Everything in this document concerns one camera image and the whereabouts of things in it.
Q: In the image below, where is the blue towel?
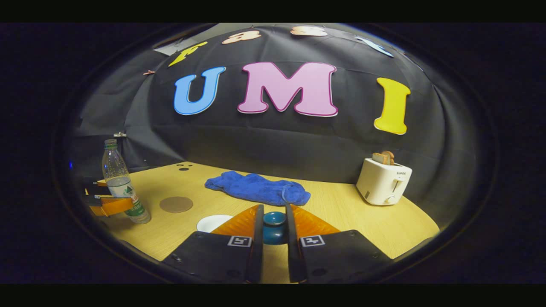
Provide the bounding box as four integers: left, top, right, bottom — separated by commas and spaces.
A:
204, 171, 311, 207

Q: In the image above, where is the white toaster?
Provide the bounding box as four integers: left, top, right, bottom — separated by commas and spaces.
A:
356, 158, 413, 206

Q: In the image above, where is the clear plastic water bottle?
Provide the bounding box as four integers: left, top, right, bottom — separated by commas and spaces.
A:
102, 139, 151, 225

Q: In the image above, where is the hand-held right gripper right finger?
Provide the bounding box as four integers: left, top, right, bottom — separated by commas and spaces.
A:
285, 203, 393, 284

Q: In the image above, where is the round brown coaster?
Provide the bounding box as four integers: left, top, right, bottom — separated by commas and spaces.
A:
159, 196, 194, 214

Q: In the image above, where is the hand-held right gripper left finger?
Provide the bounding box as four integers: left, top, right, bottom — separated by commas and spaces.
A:
162, 204, 265, 284

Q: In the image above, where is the teal teacup lid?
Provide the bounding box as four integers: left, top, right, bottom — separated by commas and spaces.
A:
262, 211, 288, 245

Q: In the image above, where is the black backdrop cloth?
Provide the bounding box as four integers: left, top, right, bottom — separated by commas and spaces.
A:
68, 23, 482, 226

